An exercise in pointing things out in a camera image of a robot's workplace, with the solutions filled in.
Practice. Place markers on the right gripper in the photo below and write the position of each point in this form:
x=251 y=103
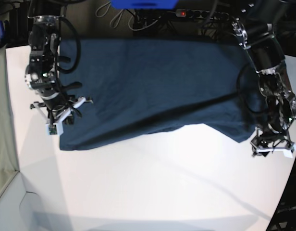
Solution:
x=62 y=108

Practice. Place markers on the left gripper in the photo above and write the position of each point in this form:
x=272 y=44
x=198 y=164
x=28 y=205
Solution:
x=266 y=141

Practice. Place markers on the dark blue t-shirt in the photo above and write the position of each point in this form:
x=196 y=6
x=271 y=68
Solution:
x=146 y=86

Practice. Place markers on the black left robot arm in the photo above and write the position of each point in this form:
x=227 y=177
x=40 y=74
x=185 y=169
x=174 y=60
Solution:
x=253 y=23

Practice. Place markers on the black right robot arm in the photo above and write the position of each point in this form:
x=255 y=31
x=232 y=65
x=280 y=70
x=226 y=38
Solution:
x=42 y=72

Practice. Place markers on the grey-green fabric curtain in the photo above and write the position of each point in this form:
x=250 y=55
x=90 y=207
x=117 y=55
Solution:
x=8 y=154

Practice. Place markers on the blue cylinder object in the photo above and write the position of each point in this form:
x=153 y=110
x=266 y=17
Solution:
x=2 y=30

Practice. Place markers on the blue plastic bin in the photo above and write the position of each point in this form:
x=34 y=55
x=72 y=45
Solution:
x=144 y=4

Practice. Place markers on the black power strip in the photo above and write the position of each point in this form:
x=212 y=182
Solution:
x=201 y=14

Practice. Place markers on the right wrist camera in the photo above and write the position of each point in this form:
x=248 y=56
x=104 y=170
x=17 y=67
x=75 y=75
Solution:
x=54 y=129

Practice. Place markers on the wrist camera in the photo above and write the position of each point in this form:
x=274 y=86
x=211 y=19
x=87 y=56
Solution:
x=54 y=129
x=289 y=150

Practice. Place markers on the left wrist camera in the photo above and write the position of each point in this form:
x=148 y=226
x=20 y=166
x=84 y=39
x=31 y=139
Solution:
x=289 y=150

